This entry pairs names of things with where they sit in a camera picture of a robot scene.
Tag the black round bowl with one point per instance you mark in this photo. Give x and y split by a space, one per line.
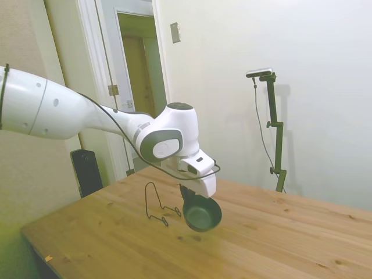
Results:
203 216

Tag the silver exterior camera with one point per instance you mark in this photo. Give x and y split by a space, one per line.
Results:
260 71

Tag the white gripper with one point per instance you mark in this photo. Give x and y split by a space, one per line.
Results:
207 186

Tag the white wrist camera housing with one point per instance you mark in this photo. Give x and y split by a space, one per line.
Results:
200 163

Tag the brass door hinge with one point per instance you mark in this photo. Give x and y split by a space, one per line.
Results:
113 89

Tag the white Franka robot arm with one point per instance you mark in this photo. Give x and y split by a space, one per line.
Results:
58 110

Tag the dark green camera stand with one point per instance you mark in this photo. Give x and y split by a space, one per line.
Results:
275 122

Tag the grey wall switch plate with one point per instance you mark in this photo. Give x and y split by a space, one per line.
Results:
175 32

